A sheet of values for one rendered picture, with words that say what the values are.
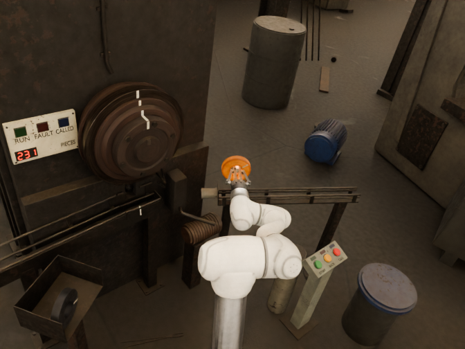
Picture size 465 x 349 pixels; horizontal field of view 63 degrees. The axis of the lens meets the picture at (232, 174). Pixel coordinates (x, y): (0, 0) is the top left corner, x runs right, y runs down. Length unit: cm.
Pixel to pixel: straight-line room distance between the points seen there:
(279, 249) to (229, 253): 16
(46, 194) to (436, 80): 309
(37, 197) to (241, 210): 88
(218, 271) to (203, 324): 126
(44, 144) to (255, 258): 99
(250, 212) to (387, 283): 96
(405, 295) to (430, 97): 196
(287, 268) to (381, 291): 117
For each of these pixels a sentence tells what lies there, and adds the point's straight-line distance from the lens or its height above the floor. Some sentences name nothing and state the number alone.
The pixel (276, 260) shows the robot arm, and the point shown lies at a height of 118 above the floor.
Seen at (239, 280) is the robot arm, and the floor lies 112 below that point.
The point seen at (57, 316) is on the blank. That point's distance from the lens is 163.
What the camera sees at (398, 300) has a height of 43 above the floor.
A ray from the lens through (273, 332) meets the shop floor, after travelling 244.
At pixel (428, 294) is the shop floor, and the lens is 306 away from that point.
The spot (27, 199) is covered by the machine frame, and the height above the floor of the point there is 87.
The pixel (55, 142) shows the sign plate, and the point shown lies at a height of 111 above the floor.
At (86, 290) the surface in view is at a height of 61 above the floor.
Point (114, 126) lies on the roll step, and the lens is 158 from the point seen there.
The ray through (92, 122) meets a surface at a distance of 158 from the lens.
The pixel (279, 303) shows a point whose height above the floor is 11.
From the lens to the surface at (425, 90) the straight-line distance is 379.
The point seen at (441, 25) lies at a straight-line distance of 372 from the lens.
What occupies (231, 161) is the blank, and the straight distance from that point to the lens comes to 197.
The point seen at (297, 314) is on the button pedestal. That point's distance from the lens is 240.
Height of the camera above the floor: 207
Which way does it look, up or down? 38 degrees down
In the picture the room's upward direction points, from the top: 10 degrees clockwise
